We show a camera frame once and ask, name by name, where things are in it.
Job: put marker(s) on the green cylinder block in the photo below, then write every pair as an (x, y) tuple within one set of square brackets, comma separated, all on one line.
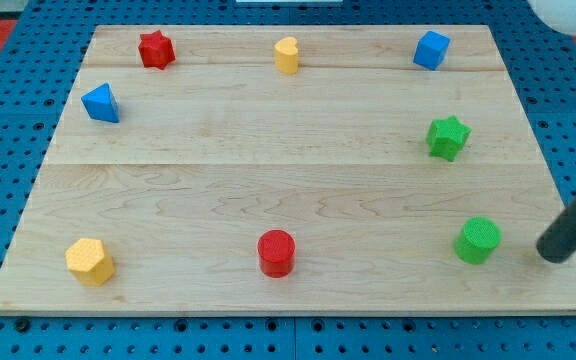
[(477, 239)]

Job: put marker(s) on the red cylinder block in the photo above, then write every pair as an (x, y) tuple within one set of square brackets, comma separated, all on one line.
[(276, 251)]

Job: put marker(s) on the yellow heart block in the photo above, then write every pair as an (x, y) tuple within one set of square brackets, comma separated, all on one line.
[(286, 55)]

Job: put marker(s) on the red star block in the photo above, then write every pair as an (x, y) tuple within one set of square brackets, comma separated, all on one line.
[(156, 50)]

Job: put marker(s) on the blue triangle block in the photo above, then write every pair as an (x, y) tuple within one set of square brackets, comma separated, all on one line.
[(100, 104)]

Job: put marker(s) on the wooden board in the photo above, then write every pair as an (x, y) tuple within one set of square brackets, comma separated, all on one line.
[(220, 147)]

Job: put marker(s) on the yellow hexagon block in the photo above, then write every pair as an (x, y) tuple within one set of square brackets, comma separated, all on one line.
[(89, 261)]

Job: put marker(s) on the blue cube block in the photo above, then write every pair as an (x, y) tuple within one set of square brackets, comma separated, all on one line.
[(431, 50)]

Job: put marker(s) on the green star block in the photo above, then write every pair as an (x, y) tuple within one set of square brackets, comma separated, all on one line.
[(447, 137)]

